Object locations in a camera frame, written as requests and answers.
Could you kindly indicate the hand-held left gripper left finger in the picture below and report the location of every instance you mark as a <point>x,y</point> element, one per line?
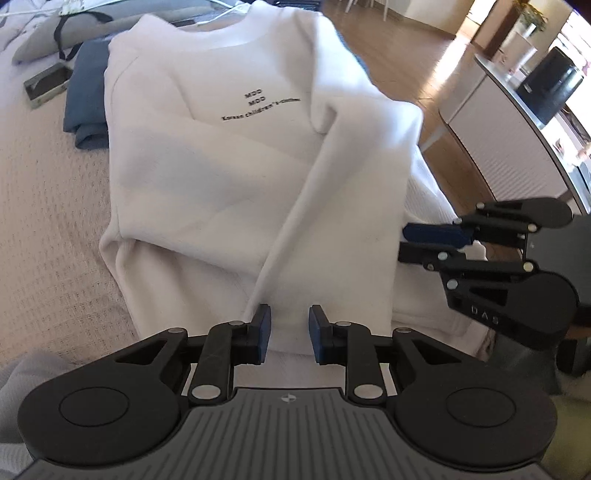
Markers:
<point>263,334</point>

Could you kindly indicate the white power strip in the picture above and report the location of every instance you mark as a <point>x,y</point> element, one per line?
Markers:
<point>74,4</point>

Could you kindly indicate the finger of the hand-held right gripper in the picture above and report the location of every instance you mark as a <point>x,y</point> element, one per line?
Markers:
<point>415,254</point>
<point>434,233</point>

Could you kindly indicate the person's olive trousers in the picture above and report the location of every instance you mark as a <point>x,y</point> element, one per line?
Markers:
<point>572,438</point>

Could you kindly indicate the white printed sweatshirt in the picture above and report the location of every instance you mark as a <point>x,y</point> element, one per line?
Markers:
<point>207,161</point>

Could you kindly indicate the dark grey cloth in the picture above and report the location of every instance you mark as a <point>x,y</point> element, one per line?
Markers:
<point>526,369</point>

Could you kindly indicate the white ribbed cabinet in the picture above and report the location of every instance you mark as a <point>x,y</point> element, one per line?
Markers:
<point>498,138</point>

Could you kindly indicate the blue garment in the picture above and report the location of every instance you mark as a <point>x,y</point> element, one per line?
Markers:
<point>85,87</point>

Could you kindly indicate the phone with green case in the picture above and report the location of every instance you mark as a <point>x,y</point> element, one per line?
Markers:
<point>46,85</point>

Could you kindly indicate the black appliance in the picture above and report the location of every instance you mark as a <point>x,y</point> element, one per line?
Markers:
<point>549,87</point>

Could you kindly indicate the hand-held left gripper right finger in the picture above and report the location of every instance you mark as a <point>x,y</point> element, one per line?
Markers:
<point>317,334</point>

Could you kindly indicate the potted plant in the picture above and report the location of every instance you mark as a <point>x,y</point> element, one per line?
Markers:
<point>531,14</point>

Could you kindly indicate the grey cushion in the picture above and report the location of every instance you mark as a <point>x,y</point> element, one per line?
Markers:
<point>37,48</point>

